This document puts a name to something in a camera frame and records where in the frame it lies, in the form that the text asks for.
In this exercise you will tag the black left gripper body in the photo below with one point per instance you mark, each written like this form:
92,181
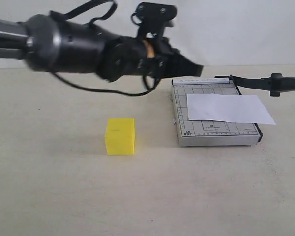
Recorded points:
132,56

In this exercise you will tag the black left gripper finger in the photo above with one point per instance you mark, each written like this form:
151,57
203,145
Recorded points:
182,66

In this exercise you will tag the white paper sheet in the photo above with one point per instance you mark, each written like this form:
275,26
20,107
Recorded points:
228,108

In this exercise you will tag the yellow cube block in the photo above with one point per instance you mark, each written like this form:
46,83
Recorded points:
120,136

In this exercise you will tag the black cutter blade arm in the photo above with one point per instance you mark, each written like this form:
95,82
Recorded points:
275,84

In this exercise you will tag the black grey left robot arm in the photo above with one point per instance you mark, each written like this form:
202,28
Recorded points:
46,44

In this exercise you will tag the grey paper cutter base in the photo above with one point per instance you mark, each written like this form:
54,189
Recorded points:
209,133

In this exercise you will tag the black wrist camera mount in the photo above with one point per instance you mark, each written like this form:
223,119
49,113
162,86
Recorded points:
152,18

